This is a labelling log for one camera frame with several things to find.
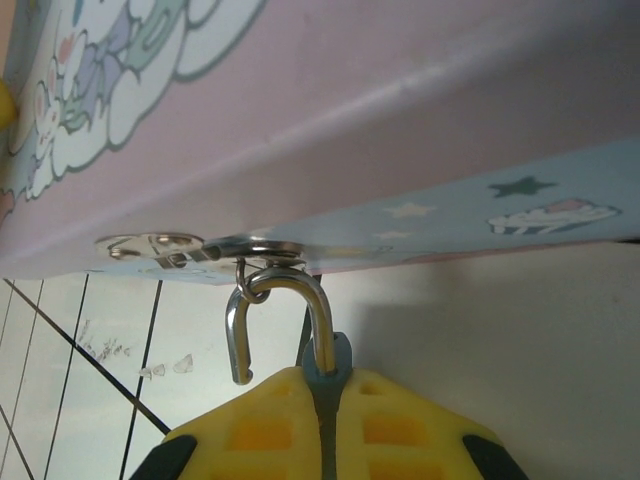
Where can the silver metal box hasp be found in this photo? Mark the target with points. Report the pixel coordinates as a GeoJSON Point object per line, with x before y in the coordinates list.
{"type": "Point", "coordinates": [175, 245]}

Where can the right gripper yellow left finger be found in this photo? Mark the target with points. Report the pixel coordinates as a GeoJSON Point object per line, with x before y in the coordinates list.
{"type": "Point", "coordinates": [250, 430]}

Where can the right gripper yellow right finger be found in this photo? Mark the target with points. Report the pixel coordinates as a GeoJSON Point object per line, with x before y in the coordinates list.
{"type": "Point", "coordinates": [410, 430]}

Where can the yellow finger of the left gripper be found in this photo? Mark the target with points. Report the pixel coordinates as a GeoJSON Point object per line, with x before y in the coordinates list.
{"type": "Point", "coordinates": [4, 105]}

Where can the pastel cartoon tin box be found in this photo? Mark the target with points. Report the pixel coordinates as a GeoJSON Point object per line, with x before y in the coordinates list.
{"type": "Point", "coordinates": [350, 110]}

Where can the blue padlock with silver shackle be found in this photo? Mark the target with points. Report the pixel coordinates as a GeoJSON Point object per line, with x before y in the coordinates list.
{"type": "Point", "coordinates": [327, 380]}

